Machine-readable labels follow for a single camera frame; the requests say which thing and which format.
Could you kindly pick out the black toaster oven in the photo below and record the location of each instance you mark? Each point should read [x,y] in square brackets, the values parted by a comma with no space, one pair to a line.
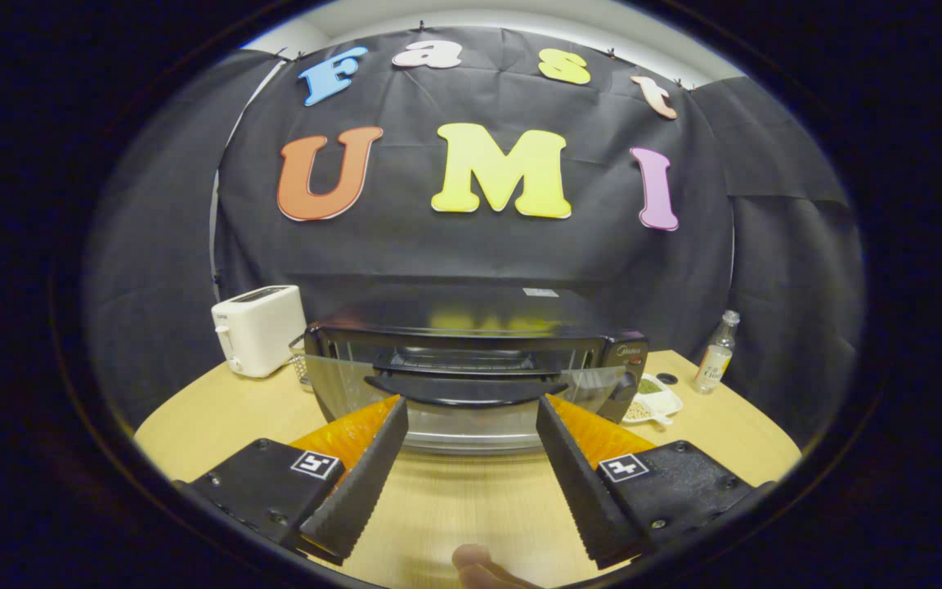
[471,388]

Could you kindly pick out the white bread toaster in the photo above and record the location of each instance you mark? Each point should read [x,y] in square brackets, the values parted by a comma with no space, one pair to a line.
[258,331]

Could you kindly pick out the white divided spice dish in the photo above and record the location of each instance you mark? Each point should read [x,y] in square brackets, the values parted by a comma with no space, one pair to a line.
[655,401]

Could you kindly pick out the clear glass bottle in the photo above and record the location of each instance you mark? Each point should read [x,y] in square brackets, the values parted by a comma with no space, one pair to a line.
[714,364]

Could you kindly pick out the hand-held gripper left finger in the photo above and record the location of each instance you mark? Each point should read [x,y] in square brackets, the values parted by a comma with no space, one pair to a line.
[356,499]

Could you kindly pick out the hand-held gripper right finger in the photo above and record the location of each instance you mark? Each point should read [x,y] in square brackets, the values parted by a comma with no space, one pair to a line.
[585,499]

